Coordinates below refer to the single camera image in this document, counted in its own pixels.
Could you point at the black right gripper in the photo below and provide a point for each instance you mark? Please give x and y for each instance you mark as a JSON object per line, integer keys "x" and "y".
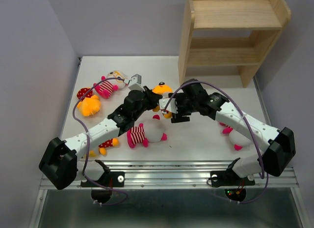
{"x": 178, "y": 117}

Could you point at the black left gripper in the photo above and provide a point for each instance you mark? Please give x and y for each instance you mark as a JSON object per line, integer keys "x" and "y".
{"x": 153, "y": 98}

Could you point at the orange bear polka dot toy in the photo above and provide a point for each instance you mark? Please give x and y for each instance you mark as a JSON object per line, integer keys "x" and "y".
{"x": 164, "y": 90}

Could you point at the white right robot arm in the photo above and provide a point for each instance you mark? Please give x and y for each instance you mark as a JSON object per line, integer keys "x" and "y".
{"x": 275, "y": 147}

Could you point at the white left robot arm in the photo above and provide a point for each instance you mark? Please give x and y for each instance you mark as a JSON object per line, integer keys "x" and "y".
{"x": 60, "y": 160}

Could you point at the wooden shelf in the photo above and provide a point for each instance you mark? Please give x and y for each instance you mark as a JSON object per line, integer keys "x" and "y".
{"x": 238, "y": 33}

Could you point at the white doll centre face down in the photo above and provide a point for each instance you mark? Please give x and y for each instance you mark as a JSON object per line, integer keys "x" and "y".
{"x": 150, "y": 131}

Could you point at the white doll face down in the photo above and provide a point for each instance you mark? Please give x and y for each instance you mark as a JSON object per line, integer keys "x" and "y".
{"x": 237, "y": 140}
{"x": 150, "y": 131}

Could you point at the white glasses doll striped shirt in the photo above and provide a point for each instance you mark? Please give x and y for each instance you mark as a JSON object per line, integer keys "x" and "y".
{"x": 112, "y": 82}

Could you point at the white doll right face down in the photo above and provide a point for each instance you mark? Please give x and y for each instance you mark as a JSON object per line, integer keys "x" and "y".
{"x": 237, "y": 140}

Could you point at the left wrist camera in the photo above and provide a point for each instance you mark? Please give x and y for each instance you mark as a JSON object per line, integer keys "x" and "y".
{"x": 135, "y": 83}

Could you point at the aluminium mounting rail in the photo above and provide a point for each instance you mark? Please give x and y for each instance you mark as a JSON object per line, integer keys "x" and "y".
{"x": 171, "y": 174}

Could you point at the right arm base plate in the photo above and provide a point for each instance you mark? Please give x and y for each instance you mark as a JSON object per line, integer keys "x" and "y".
{"x": 227, "y": 178}

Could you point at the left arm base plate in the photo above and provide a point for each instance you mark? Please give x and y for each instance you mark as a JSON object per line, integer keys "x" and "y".
{"x": 108, "y": 179}

